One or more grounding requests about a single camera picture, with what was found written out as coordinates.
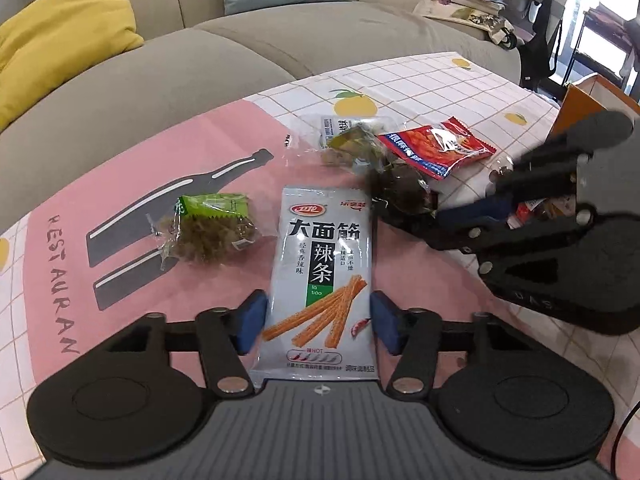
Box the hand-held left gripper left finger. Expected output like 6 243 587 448
95 289 269 397

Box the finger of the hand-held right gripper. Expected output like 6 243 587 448
487 110 640 195
426 194 592 257

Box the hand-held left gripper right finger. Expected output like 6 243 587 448
369 290 543 397

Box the orange cardboard box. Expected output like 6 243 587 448
547 74 640 142

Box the small red white snack packet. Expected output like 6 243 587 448
506 194 577 229

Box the dark snack packet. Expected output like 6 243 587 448
367 162 442 226

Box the red spicy snack packet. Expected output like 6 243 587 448
377 117 497 181

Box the grey spicy strip packet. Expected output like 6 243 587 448
248 186 377 389

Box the black garment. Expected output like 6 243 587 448
519 0 564 92

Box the printed tote bag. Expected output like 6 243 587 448
412 0 519 52

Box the stack of books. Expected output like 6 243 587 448
434 0 507 17

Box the pink checked lemon tablecloth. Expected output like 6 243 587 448
0 52 640 463

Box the beige sofa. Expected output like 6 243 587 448
0 0 523 132

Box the yellow pillow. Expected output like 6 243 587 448
0 0 146 132

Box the black cable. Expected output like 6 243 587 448
611 399 640 480

